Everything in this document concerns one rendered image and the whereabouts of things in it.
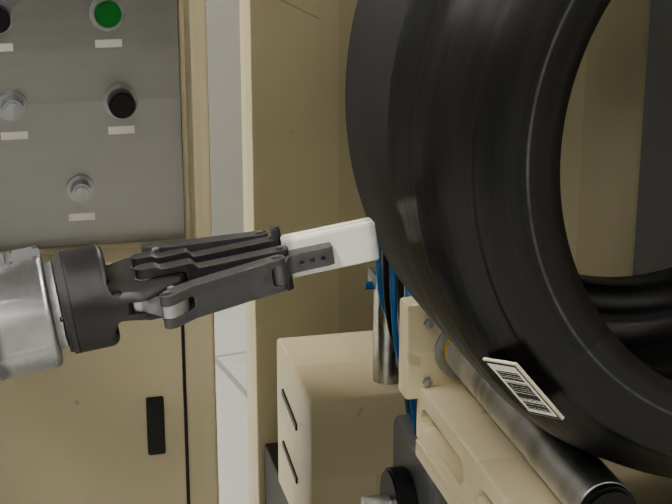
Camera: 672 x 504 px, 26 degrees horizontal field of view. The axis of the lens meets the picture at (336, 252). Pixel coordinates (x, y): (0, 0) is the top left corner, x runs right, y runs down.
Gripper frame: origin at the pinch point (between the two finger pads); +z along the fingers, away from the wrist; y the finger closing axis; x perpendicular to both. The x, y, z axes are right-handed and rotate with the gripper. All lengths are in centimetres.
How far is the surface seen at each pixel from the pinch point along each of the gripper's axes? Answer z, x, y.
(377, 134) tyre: 5.0, -7.4, 1.4
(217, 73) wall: 33, 53, 303
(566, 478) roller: 14.4, 19.9, -6.7
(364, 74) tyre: 5.7, -11.0, 5.9
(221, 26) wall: 36, 40, 303
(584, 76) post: 31.5, -2.0, 26.2
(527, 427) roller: 14.6, 19.8, 2.2
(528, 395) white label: 10.8, 10.4, -10.3
